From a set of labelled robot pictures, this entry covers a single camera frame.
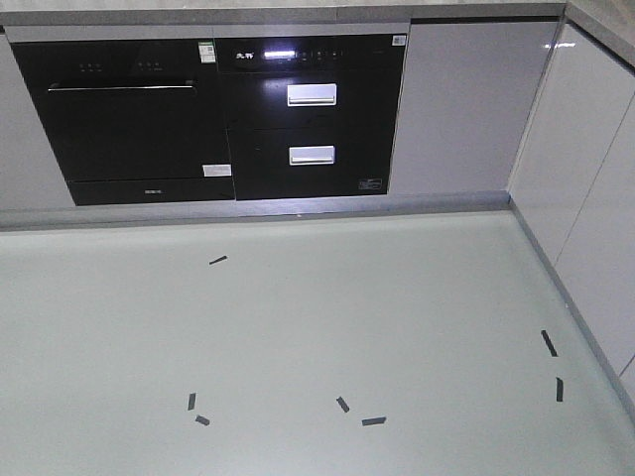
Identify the upper silver drawer handle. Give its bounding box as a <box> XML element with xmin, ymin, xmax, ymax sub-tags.
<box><xmin>287</xmin><ymin>83</ymin><xmax>337</xmax><ymax>107</ymax></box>

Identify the silver drawer handle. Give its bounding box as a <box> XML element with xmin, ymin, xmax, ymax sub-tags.
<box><xmin>289</xmin><ymin>145</ymin><xmax>335</xmax><ymax>167</ymax></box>
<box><xmin>287</xmin><ymin>83</ymin><xmax>337</xmax><ymax>107</ymax></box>

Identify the lower silver drawer handle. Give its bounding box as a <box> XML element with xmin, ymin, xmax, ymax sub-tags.
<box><xmin>289</xmin><ymin>145</ymin><xmax>335</xmax><ymax>167</ymax></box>

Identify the grey cabinet door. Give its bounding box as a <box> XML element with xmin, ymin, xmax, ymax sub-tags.
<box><xmin>389</xmin><ymin>21</ymin><xmax>557</xmax><ymax>194</ymax></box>

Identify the black disinfection cabinet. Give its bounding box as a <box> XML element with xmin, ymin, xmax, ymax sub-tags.
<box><xmin>215</xmin><ymin>34</ymin><xmax>407</xmax><ymax>200</ymax></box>

